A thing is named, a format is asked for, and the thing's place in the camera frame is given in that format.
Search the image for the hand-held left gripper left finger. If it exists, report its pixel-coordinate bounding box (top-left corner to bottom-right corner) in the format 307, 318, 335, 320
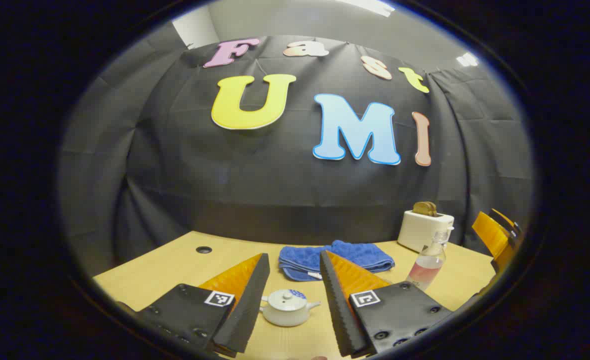
137, 252, 271, 358

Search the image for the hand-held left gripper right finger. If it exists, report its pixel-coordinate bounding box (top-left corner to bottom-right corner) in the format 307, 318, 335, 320
319, 250, 453, 358

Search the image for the white teacup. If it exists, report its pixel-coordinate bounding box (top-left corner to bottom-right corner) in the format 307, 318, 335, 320
260, 289, 322, 328

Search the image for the clear plastic water bottle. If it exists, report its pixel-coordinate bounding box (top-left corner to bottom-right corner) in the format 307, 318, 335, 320
406, 226, 455, 292

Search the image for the folded blue towel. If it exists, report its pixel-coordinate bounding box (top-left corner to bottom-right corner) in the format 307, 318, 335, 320
278, 240, 396, 282

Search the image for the white toaster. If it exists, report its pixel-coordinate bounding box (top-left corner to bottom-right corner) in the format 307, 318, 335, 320
397, 210, 455, 253

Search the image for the black backdrop cloth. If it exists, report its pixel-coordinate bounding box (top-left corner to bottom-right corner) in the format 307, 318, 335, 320
57, 22, 536, 278

